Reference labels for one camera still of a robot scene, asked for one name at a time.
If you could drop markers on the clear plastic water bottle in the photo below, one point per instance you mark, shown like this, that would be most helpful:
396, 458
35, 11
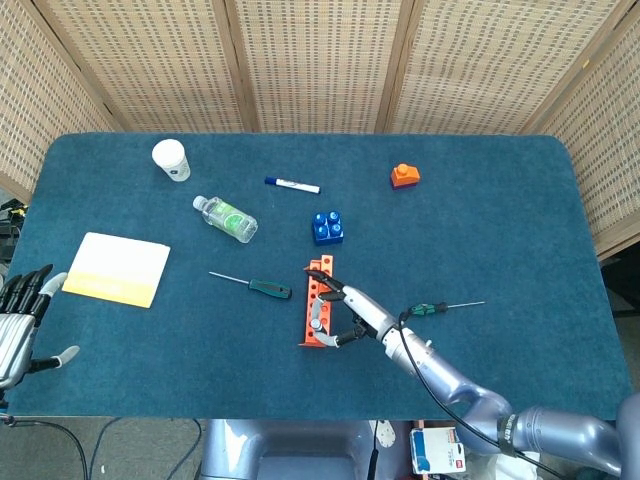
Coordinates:
227, 220

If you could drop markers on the white floral paper cup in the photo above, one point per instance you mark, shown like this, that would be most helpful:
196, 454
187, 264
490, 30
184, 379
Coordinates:
170, 157

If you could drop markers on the blue felt tablecloth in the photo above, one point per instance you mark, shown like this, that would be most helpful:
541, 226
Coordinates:
450, 240

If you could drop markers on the black floor equipment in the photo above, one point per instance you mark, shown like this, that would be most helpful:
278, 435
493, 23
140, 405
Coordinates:
7, 225

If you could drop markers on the grey blue robot torso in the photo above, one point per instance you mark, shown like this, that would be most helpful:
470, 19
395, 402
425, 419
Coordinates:
300, 445

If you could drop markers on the blue building block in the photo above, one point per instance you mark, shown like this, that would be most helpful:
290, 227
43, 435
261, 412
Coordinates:
327, 231

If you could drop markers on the orange tool rack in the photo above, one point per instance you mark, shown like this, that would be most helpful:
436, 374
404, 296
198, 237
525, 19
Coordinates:
308, 305

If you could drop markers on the white marker blue cap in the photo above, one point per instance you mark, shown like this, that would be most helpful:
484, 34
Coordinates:
295, 185

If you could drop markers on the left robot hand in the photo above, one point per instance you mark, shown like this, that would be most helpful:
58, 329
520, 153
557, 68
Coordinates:
12, 340

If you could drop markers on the orange and purple building block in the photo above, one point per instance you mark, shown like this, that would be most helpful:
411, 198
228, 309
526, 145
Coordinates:
405, 176

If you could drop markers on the woven bamboo folding screen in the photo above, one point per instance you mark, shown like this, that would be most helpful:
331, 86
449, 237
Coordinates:
320, 60

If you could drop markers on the white blue cardboard box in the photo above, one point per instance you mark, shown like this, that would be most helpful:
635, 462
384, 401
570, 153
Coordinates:
437, 450

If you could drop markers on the white yellow notepad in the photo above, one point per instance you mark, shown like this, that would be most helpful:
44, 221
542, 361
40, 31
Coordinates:
115, 270

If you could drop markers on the white cloth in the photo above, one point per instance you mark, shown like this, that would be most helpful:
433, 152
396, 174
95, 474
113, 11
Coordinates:
487, 468

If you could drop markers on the white perforated plate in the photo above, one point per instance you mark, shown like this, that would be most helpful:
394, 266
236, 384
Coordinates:
385, 435

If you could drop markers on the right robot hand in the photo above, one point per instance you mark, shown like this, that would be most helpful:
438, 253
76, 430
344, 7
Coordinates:
367, 312

